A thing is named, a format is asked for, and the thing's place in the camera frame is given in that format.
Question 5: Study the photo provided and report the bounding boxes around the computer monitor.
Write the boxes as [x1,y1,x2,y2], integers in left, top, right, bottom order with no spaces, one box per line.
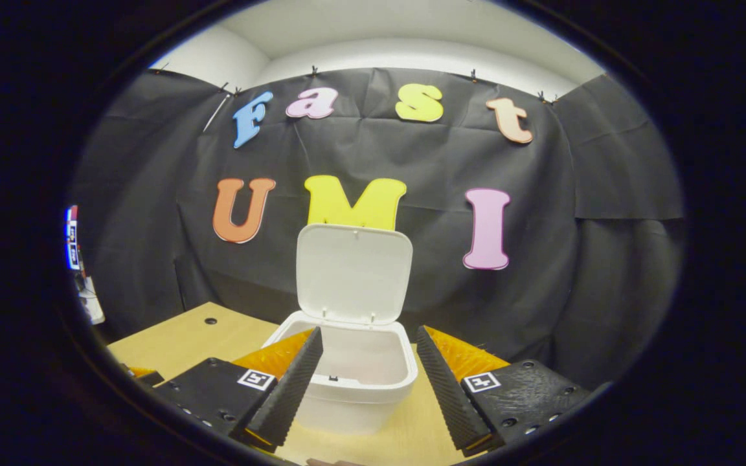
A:
[65,205,84,271]

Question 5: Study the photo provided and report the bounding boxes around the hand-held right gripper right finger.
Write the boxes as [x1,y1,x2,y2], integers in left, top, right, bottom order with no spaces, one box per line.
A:
[416,325,593,457]

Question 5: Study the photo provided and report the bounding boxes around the wooden desktop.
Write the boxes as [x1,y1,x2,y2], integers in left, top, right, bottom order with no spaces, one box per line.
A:
[107,301,477,466]

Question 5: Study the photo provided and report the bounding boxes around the black backdrop cloth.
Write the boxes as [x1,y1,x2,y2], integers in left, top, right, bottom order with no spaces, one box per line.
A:
[69,68,684,389]

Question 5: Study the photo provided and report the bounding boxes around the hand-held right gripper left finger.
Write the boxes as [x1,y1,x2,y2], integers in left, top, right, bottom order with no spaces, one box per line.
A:
[152,326,324,454]

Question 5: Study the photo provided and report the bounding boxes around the white desktop garbage bin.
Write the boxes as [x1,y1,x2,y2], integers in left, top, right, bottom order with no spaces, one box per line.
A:
[262,223,419,436]

